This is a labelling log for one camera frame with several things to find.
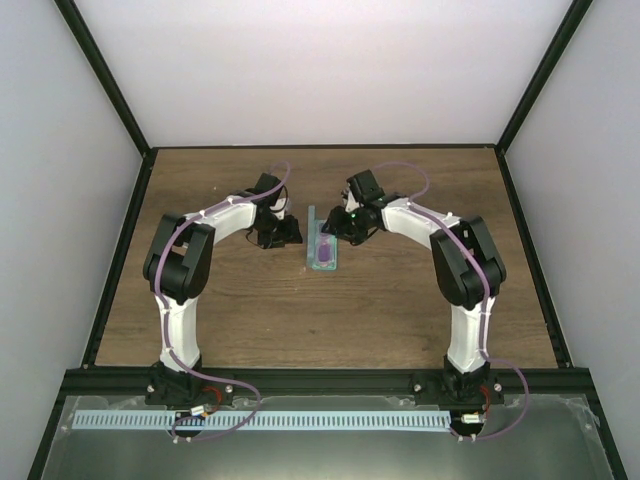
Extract pink transparent sunglasses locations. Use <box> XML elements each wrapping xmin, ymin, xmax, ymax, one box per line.
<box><xmin>315</xmin><ymin>234</ymin><xmax>335</xmax><ymax>269</ymax></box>

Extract blue-grey glasses case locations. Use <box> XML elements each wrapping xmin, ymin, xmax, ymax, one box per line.
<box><xmin>307</xmin><ymin>205</ymin><xmax>338</xmax><ymax>272</ymax></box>

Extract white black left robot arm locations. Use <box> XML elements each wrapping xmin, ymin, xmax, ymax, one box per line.
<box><xmin>143</xmin><ymin>187</ymin><xmax>302</xmax><ymax>404</ymax></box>

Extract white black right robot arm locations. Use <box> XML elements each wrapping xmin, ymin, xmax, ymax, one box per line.
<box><xmin>322</xmin><ymin>194</ymin><xmax>506</xmax><ymax>403</ymax></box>

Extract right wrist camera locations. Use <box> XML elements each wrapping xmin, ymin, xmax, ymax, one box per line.
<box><xmin>341</xmin><ymin>170</ymin><xmax>385</xmax><ymax>212</ymax></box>

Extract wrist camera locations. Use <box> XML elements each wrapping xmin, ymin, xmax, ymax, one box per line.
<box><xmin>341</xmin><ymin>170</ymin><xmax>385</xmax><ymax>212</ymax></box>
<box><xmin>251</xmin><ymin>173</ymin><xmax>290</xmax><ymax>215</ymax></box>

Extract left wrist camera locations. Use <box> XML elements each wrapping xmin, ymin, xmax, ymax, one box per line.
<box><xmin>251</xmin><ymin>173</ymin><xmax>290</xmax><ymax>215</ymax></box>

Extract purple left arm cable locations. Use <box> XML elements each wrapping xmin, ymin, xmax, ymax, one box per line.
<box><xmin>152</xmin><ymin>159</ymin><xmax>262</xmax><ymax>444</ymax></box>

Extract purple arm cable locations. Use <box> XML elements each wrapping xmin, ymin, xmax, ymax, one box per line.
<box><xmin>152</xmin><ymin>159</ymin><xmax>262</xmax><ymax>444</ymax></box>
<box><xmin>372</xmin><ymin>161</ymin><xmax>530</xmax><ymax>443</ymax></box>

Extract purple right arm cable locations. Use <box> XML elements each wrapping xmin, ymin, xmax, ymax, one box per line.
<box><xmin>372</xmin><ymin>161</ymin><xmax>530</xmax><ymax>443</ymax></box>

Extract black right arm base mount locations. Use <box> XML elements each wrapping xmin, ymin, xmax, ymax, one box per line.
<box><xmin>409</xmin><ymin>370</ymin><xmax>504</xmax><ymax>409</ymax></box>

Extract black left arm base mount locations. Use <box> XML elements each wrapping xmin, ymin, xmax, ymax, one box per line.
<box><xmin>145</xmin><ymin>362</ymin><xmax>233</xmax><ymax>408</ymax></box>

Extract black aluminium frame rail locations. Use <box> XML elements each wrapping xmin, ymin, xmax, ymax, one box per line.
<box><xmin>60</xmin><ymin>366</ymin><xmax>595</xmax><ymax>396</ymax></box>

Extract light blue slotted cable duct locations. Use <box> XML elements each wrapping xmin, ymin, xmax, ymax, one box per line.
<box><xmin>71</xmin><ymin>410</ymin><xmax>451</xmax><ymax>433</ymax></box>

